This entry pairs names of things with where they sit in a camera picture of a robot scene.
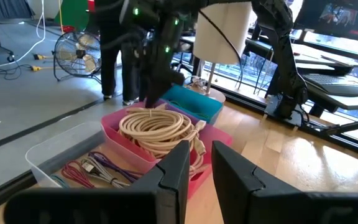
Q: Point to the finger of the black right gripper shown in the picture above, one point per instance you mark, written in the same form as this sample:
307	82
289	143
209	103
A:
157	91
177	79

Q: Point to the black aluminium rig frame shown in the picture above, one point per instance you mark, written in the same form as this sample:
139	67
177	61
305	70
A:
5	196

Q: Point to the teal plastic bin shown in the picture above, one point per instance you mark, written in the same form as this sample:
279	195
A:
179	93

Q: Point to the black metal floor fan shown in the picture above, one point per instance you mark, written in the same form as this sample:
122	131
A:
80	53

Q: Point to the yellow plug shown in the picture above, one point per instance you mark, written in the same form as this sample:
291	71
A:
37	56
36	68

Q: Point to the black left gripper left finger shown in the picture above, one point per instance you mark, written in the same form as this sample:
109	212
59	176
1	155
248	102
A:
166	193

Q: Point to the black open laptop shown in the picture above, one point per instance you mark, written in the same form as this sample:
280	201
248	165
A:
337	84

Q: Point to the red cup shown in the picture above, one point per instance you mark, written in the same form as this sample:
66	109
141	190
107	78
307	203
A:
91	5

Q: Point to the clear plastic bin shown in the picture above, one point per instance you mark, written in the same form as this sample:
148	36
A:
61	140

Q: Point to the monitor showing image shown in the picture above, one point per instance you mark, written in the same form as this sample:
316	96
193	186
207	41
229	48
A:
337	15

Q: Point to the pink plastic bin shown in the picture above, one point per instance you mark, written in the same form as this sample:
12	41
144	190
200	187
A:
117	143

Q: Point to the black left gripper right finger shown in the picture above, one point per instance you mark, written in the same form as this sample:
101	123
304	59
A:
238	193

